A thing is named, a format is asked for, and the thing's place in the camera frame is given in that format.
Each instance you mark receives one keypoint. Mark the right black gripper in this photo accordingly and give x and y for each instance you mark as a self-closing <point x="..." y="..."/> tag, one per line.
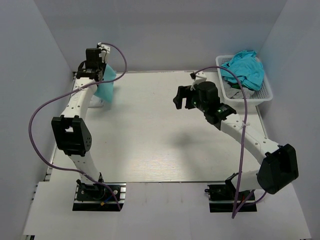
<point x="183" y="92"/>

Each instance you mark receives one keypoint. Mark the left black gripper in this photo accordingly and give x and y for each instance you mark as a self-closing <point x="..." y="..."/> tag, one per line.
<point x="103" y="65"/>

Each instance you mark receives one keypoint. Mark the teal green t shirt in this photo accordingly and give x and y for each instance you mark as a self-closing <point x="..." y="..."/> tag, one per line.
<point x="105" y="91"/>

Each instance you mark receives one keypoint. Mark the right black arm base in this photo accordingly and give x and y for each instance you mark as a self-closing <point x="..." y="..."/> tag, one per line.
<point x="221" y="201"/>

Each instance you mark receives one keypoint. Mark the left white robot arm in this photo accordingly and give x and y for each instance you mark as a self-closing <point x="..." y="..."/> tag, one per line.
<point x="71" y="134"/>

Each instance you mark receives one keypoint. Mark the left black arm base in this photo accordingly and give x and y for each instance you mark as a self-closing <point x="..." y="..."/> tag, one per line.
<point x="97" y="198"/>

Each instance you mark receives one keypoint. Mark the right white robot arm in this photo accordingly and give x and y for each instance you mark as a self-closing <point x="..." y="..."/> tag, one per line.
<point x="278" y="163"/>

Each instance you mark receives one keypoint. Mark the folded white t shirt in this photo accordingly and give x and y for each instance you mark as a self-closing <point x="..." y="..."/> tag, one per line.
<point x="96" y="102"/>

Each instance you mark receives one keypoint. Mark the white grey cloth in basket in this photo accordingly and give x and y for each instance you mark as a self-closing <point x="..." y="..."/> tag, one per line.
<point x="236" y="93"/>

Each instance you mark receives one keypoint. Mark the white plastic basket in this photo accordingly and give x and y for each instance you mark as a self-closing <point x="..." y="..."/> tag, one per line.
<point x="263" y="95"/>

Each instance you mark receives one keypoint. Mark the blue t shirt in basket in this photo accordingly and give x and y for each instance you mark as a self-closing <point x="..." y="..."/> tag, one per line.
<point x="248" y="70"/>

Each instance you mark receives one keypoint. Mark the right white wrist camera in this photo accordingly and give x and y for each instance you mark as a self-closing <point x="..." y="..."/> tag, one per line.
<point x="197" y="78"/>

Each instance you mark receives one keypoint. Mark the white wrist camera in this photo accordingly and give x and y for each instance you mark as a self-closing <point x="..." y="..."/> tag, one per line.
<point x="197" y="78"/>
<point x="105" y="51"/>

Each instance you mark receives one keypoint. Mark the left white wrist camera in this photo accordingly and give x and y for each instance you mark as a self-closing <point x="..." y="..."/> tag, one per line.
<point x="105" y="51"/>

